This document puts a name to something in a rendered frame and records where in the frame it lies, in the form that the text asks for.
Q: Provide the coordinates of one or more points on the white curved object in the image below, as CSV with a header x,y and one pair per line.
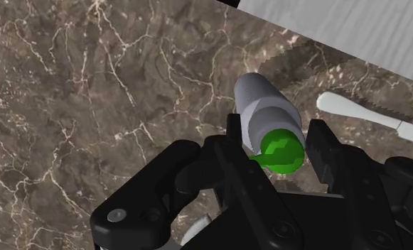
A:
x,y
196,226

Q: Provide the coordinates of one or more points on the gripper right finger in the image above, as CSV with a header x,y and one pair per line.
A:
x,y
369,194

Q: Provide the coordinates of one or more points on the grey bottle with green cap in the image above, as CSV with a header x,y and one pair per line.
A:
x,y
265,110

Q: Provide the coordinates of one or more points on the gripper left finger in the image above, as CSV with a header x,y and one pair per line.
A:
x,y
147,194

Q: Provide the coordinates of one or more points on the white knife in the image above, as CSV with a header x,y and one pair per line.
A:
x,y
351,109

